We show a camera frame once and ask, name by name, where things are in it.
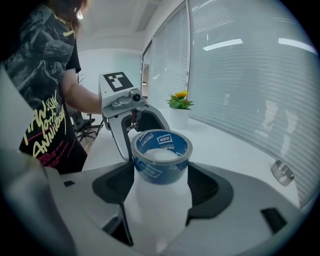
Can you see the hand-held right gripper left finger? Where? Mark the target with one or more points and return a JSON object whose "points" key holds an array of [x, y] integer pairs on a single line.
{"points": [[82, 190]]}

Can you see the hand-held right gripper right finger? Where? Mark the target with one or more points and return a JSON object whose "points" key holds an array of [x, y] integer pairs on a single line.
{"points": [[245, 220]]}

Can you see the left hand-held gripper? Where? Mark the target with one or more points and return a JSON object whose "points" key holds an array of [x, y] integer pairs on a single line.
{"points": [[112, 97]]}

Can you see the grey tape roll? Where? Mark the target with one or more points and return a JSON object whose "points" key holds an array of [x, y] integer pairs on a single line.
{"points": [[160, 172]]}

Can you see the person's left forearm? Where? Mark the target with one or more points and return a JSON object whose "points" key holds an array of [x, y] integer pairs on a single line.
{"points": [[80, 97]]}

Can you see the sunflower plant in white pot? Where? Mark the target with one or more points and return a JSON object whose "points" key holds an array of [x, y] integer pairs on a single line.
{"points": [[178, 115]]}

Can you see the black mesh office chair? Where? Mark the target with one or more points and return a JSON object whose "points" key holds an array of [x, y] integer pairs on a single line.
{"points": [[85, 125]]}

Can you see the round metal ashtray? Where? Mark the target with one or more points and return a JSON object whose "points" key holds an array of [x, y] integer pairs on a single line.
{"points": [[282, 172]]}

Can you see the large white desk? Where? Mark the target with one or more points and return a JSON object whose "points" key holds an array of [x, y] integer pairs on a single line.
{"points": [[225, 150]]}

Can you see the white window blinds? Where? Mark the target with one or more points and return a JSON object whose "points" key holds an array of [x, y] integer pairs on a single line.
{"points": [[237, 87]]}

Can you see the person's black printed T-shirt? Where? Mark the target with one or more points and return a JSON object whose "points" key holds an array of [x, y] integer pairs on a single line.
{"points": [[37, 75]]}

